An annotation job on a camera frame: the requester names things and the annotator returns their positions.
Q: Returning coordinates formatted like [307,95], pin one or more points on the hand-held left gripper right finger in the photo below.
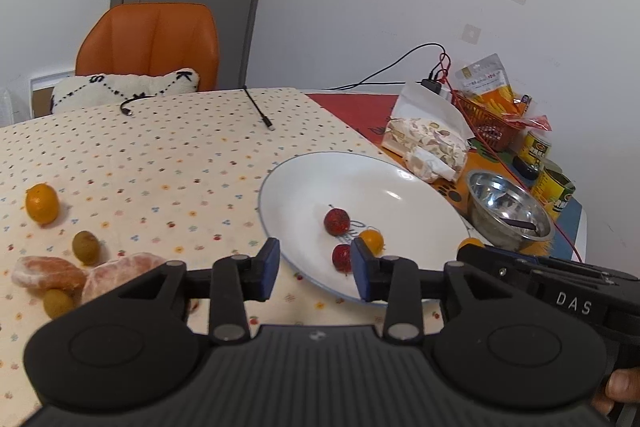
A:
[361,272]

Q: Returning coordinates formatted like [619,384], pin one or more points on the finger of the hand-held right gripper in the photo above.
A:
[585,269]
[492,261]

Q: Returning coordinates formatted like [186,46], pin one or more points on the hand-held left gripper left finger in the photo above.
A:
[265,269]

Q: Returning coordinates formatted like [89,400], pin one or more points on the red strawberry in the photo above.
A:
[342,257]
[336,222]

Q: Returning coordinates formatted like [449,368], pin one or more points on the small round orange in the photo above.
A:
[472,242]

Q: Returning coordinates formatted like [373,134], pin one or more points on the small orange kumquat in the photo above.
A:
[372,241]

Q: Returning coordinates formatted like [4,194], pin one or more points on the white round plate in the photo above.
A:
[340,192]

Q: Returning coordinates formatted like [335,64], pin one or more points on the peeled pomelo segment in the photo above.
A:
[117,277]
[47,274]

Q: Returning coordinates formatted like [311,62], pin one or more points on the small green round fruit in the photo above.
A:
[85,247]
[57,303]

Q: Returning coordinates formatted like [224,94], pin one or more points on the large round orange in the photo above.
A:
[42,204]

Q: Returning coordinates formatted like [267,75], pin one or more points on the person's right hand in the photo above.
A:
[622,389]

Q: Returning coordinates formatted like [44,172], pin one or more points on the blue board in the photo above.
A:
[572,232]

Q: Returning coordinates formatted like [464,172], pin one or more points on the dark spoon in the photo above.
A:
[520,224]

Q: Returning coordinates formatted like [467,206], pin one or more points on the stainless steel bowl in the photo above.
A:
[505,212]

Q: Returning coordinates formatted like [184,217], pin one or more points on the open yellow tin can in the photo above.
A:
[552,194]

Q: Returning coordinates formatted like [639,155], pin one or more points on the orange paw print mat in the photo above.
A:
[480,162]

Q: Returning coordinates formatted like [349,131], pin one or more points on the small white wrapped packet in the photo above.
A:
[430,164]

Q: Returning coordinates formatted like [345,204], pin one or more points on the red plastic basket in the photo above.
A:
[487,124]

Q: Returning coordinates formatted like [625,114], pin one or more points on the clear nougat candy bag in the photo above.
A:
[425,139]

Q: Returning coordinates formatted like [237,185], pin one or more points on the red snack packet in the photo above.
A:
[532,122]

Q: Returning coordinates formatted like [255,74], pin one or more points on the red table mat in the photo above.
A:
[355,114]

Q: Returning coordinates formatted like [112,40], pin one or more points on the white paper bag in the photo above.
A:
[432,104]

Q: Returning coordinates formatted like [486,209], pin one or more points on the orange snack pouch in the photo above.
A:
[487,79]

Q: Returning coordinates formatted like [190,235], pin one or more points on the black power adapter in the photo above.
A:
[431,86]

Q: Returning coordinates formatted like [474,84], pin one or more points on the white cushion black pattern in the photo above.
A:
[125,89]

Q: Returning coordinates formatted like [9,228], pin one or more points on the orange leather chair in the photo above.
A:
[150,42]

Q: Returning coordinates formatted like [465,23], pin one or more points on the white framed cork board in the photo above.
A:
[50,94]

